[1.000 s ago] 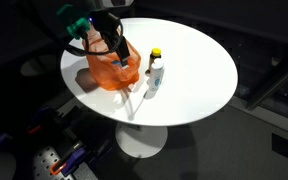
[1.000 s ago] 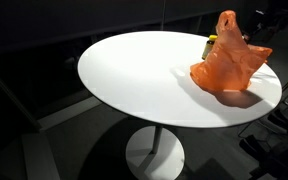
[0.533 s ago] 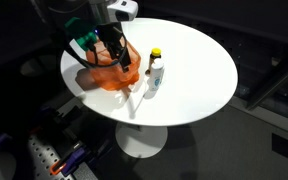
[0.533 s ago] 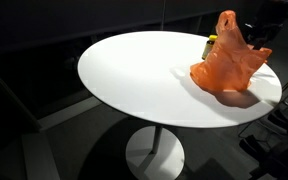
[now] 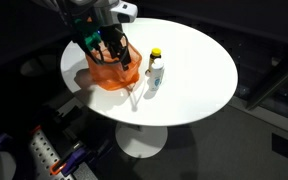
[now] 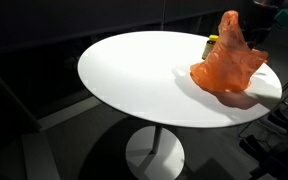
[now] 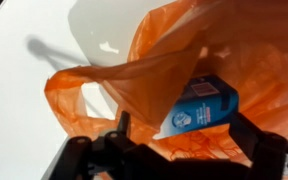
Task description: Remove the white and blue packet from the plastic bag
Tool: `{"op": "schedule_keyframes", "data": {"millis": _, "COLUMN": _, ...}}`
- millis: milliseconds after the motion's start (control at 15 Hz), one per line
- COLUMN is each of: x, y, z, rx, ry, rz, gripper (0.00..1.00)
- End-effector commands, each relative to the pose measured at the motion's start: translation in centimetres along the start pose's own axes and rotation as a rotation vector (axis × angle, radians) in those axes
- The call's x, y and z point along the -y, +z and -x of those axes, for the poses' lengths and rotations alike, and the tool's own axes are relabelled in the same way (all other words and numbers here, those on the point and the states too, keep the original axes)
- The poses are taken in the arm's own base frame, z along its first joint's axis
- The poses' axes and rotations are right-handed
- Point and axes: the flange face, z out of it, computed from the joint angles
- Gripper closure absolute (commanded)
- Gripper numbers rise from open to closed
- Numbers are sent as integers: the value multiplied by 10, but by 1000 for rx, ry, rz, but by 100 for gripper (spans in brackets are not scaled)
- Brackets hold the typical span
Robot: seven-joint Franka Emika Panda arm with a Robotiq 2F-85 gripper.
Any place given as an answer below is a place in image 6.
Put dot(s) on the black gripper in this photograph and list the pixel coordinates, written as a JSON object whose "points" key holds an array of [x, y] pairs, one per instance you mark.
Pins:
{"points": [[260, 30]]}

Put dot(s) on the green connector on arm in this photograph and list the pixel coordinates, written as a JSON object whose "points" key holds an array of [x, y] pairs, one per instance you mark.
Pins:
{"points": [[285, 16]]}

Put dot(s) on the white table pedestal base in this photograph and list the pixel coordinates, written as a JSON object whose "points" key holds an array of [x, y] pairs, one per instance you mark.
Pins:
{"points": [[170, 156]]}

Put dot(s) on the black diagonal frame beam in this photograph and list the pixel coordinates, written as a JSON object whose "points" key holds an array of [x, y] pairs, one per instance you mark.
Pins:
{"points": [[10, 96]]}

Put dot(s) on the orange plastic bag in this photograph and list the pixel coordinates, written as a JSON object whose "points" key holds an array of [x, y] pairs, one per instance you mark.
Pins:
{"points": [[229, 66]]}

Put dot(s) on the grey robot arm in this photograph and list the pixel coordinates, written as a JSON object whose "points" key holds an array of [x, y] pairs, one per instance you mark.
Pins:
{"points": [[265, 8]]}

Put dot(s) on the yellow cap pill bottle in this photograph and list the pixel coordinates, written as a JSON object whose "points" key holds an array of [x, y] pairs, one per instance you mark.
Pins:
{"points": [[209, 46]]}

